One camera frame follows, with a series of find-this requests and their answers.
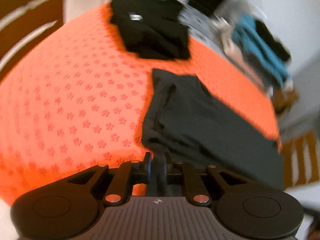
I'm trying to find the dark green zip garment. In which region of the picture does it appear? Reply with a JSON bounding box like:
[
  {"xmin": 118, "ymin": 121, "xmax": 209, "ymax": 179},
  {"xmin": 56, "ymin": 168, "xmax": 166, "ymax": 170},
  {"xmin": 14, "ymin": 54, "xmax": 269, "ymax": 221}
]
[{"xmin": 142, "ymin": 69, "xmax": 284, "ymax": 190}]

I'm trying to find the wooden chair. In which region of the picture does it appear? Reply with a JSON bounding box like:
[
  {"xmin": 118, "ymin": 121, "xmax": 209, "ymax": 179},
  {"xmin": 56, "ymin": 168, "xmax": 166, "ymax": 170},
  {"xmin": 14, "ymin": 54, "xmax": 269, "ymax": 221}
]
[
  {"xmin": 1, "ymin": 0, "xmax": 63, "ymax": 79},
  {"xmin": 282, "ymin": 130, "xmax": 319, "ymax": 189}
]

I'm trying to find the orange patterned table cloth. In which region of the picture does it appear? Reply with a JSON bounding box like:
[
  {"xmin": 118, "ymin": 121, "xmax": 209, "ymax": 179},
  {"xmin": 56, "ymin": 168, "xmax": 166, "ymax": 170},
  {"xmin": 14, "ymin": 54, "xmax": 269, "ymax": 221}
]
[{"xmin": 1, "ymin": 3, "xmax": 281, "ymax": 204}]

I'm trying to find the black folded garment on stack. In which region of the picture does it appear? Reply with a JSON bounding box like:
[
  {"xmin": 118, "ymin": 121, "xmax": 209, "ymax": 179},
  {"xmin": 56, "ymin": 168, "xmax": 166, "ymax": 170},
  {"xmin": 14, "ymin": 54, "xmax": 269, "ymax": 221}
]
[{"xmin": 254, "ymin": 19, "xmax": 291, "ymax": 62}]

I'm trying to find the pink folded sweater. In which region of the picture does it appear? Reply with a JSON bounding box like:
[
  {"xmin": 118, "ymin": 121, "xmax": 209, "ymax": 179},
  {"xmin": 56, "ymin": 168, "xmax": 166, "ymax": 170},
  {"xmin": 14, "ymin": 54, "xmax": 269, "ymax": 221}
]
[{"xmin": 220, "ymin": 25, "xmax": 268, "ymax": 93}]

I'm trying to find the teal knitted sweater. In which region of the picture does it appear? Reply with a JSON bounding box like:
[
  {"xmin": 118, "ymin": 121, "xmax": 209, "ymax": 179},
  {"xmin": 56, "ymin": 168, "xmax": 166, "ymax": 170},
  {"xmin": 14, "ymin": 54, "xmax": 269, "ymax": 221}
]
[{"xmin": 232, "ymin": 14, "xmax": 290, "ymax": 88}]

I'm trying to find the black garment white logo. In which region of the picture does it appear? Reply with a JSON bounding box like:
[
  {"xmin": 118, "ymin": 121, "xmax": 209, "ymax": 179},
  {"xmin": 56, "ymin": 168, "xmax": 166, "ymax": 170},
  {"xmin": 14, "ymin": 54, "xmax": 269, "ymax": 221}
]
[{"xmin": 110, "ymin": 0, "xmax": 190, "ymax": 60}]

